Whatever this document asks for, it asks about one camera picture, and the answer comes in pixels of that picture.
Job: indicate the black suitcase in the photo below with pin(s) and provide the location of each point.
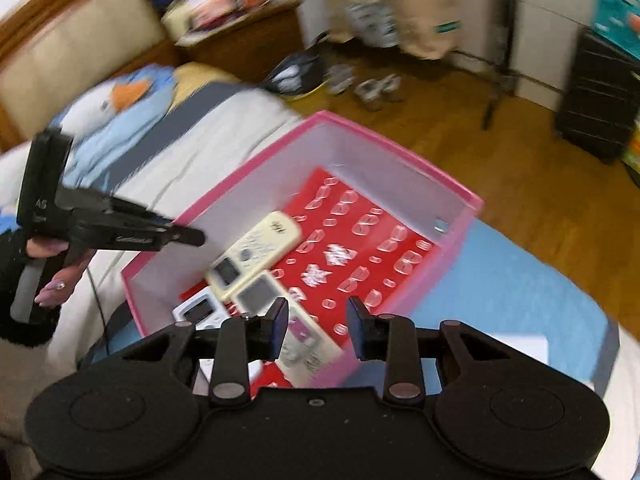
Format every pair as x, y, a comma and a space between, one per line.
600, 95

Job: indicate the pink cardboard box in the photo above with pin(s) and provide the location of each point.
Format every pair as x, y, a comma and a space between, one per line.
380, 160

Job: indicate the wooden padded headboard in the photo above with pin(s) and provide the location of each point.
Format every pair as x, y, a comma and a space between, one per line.
75, 35

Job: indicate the white remote with grey display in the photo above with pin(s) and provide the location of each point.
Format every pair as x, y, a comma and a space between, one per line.
260, 292

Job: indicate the black clothes rack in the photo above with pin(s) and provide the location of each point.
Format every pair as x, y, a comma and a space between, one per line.
502, 60

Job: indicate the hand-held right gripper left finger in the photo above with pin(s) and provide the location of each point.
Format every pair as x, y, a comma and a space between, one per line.
280, 330

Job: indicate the teal tote bag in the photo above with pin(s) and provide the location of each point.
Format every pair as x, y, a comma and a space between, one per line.
617, 20

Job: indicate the red printed paper bag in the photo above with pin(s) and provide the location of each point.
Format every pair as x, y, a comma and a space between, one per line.
360, 245

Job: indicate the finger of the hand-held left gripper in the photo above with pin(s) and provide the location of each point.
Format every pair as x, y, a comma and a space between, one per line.
187, 237
140, 212

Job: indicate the black bag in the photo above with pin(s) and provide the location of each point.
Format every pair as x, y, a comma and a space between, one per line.
295, 75

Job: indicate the person's left hand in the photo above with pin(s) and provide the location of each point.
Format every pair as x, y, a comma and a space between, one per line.
60, 280

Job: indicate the wooden nightstand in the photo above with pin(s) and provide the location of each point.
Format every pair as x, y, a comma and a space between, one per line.
250, 45

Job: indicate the brown paper bag green label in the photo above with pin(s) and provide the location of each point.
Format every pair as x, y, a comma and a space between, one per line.
425, 25

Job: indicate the cream remote control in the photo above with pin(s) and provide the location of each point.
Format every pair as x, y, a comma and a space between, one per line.
255, 250

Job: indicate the blue plush toy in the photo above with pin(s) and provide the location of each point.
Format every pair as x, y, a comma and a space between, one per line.
135, 125

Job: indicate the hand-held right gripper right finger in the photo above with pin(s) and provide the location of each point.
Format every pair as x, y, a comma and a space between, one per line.
356, 330

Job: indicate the patterned grey bag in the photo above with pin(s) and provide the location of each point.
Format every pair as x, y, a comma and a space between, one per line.
372, 25

